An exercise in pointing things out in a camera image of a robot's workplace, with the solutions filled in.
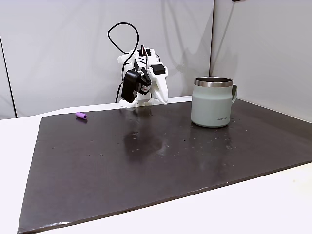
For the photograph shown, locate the black oval camera box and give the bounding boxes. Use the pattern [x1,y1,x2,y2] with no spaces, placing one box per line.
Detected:
[121,69,142,104]

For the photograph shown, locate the grey-green steel-rimmed mug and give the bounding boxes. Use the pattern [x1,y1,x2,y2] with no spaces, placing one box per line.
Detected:
[191,77,238,128]

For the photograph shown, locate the black camera cable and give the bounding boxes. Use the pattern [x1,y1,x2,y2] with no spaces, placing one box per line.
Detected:
[107,22,141,103]

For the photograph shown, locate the black table mat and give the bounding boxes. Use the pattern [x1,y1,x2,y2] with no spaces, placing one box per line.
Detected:
[17,98,312,234]

